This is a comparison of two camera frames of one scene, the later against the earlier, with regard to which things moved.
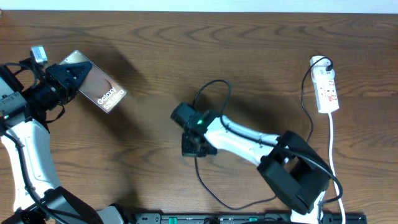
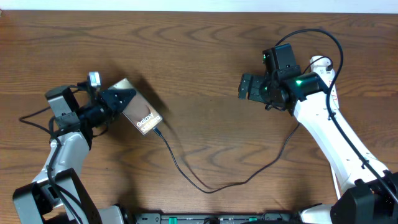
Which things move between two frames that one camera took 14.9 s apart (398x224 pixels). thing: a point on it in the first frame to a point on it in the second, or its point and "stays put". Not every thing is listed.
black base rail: [244, 218] stays put
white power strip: [324, 84] stays put
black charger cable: [221, 203] to [293, 131]
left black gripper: [61, 72] to [107, 99]
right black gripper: [186, 150] to [254, 94]
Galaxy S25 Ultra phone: [96, 85] to [137, 110]
